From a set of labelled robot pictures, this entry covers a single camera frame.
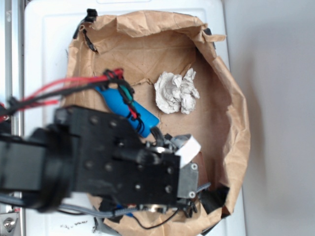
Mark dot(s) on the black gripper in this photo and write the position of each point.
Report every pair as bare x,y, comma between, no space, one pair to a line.
111,161

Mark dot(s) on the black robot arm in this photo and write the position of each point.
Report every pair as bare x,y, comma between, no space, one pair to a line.
41,168

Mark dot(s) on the blue plastic toy bottle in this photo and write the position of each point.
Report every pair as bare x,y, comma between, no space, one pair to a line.
114,102

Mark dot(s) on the crumpled white paper ball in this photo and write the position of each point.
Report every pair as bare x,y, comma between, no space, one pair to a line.
176,93

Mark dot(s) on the brown paper bag tray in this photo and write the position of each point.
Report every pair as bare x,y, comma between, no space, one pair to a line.
145,44

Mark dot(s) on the metal frame rail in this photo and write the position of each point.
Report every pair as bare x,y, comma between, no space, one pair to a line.
12,84

